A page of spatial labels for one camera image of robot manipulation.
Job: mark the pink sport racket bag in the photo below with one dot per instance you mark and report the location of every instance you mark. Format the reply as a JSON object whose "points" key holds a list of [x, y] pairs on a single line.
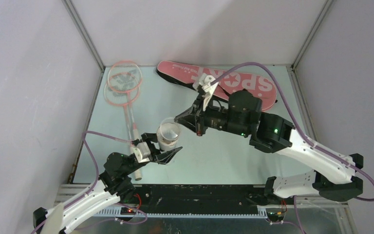
{"points": [[186, 74]]}

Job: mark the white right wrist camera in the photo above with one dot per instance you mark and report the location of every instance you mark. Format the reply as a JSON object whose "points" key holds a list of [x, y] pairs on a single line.
{"points": [[205, 87]]}

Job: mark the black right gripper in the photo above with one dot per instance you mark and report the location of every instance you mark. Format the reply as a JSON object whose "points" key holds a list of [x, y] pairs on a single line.
{"points": [[193, 119]]}

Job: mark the clear plastic tube lid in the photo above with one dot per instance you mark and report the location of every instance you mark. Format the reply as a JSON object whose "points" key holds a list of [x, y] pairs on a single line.
{"points": [[169, 125]]}

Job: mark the white shuttlecock tube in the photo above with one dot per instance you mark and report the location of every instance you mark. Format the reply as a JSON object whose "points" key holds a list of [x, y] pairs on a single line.
{"points": [[167, 141]]}

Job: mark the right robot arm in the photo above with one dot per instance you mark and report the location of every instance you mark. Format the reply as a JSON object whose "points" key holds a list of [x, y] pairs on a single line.
{"points": [[270, 133]]}

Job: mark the aluminium front frame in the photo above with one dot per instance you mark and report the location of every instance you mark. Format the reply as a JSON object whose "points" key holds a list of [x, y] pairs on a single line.
{"points": [[310, 202]]}

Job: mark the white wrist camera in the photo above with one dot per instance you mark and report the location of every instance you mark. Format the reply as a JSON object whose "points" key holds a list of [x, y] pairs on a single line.
{"points": [[205, 87], [142, 152]]}

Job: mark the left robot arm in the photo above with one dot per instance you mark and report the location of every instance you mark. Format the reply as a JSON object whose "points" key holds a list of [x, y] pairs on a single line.
{"points": [[112, 186]]}

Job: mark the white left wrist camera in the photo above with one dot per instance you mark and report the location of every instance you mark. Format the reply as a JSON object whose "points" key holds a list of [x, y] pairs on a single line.
{"points": [[142, 152]]}

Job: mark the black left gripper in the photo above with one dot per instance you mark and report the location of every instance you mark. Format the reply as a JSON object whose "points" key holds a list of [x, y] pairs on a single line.
{"points": [[163, 158]]}

